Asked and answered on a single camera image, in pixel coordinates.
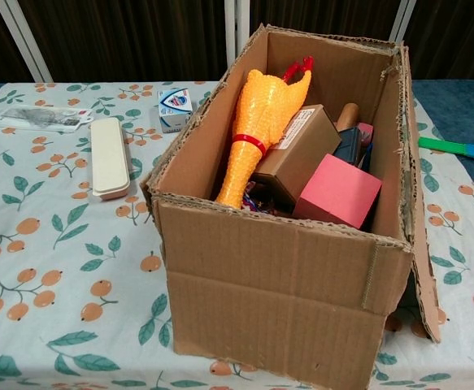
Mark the large brown cardboard box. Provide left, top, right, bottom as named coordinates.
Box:
left=138, top=22, right=441, bottom=366

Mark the colourful printed packet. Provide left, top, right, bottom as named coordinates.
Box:
left=240, top=181, right=297, bottom=216

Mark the small brown cardboard box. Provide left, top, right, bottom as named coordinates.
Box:
left=252, top=103, right=342, bottom=215

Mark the yellow rubber chicken toy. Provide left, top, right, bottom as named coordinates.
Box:
left=215, top=55, right=315, bottom=206

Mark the pink cube box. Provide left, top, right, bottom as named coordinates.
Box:
left=292, top=153, right=384, bottom=231

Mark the blue white soap box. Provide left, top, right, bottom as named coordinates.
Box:
left=156, top=88, right=198, bottom=134

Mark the dark blue black item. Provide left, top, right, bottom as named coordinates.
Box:
left=333, top=125, right=363, bottom=167

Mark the cream long plastic case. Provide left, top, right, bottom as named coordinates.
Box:
left=89, top=117, right=133, bottom=202

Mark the floral orange fruit tablecloth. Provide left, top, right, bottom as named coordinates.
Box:
left=0, top=80, right=474, bottom=390

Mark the black pleated curtain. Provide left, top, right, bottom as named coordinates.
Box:
left=0, top=0, right=474, bottom=95

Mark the clear plastic packaged card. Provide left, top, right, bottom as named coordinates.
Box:
left=0, top=104, right=94, bottom=135

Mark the dark blue table cover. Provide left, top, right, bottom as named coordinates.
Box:
left=411, top=79, right=474, bottom=156

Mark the wooden round handle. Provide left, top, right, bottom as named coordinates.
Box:
left=333, top=102, right=361, bottom=131

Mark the white metal frame post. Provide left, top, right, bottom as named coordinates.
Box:
left=0, top=0, right=53, bottom=83
left=394, top=0, right=419, bottom=42
left=226, top=0, right=249, bottom=78

